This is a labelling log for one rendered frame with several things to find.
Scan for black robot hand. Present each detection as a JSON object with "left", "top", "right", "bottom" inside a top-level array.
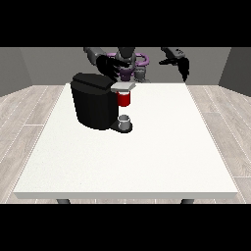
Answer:
[
  {"left": 95, "top": 54, "right": 131, "bottom": 82},
  {"left": 158, "top": 55, "right": 191, "bottom": 82}
]

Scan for pale grey machine lid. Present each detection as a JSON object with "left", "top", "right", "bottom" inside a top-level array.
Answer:
[{"left": 110, "top": 81, "right": 136, "bottom": 93}]

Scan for red pod holder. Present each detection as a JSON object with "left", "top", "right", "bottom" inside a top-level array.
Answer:
[{"left": 116, "top": 91, "right": 131, "bottom": 108}]

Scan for black coffee machine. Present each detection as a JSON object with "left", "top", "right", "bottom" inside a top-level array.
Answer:
[{"left": 70, "top": 73, "right": 133, "bottom": 134}]

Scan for grey robot trunk purple rings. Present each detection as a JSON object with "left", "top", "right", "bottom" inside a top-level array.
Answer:
[{"left": 106, "top": 47, "right": 152, "bottom": 84}]

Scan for small grey cup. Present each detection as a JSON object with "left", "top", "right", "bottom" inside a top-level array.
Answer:
[{"left": 118, "top": 114, "right": 131, "bottom": 131}]

